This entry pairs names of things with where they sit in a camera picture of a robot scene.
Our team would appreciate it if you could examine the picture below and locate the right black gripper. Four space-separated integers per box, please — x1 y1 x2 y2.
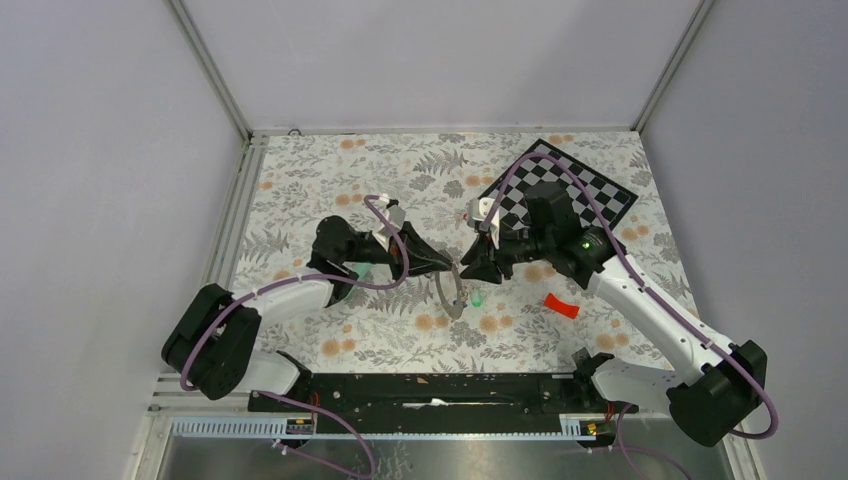
460 221 554 286

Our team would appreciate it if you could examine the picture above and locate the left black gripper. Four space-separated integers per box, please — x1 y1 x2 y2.
343 222 452 283

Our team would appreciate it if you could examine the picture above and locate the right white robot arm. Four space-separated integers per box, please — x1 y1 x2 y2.
460 182 768 447

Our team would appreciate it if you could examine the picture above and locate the mint green plastic stick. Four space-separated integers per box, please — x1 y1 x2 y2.
343 263 374 300

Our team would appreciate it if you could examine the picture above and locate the red curved plastic piece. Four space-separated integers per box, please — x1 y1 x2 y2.
543 293 580 320

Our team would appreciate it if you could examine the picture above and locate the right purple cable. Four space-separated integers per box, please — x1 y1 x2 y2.
479 150 780 480

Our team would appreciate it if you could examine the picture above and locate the purple cable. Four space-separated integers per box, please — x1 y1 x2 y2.
177 193 412 480
479 150 780 480

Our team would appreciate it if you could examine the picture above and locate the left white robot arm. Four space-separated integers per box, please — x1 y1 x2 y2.
161 216 452 411

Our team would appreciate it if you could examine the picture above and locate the metal key holder plate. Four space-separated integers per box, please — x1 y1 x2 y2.
433 263 468 320

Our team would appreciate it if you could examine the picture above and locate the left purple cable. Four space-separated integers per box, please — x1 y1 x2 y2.
177 193 412 480

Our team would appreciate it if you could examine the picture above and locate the white slotted cable duct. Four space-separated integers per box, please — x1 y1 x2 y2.
170 415 596 441

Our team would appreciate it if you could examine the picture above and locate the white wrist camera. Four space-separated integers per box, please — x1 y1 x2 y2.
464 197 500 232
372 195 406 251

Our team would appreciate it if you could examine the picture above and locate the floral patterned table mat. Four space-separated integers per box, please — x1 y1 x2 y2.
232 132 695 373

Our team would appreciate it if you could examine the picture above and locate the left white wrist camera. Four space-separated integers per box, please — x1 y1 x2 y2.
372 195 406 251

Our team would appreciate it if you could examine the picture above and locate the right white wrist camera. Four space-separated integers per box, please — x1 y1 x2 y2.
464 197 500 232

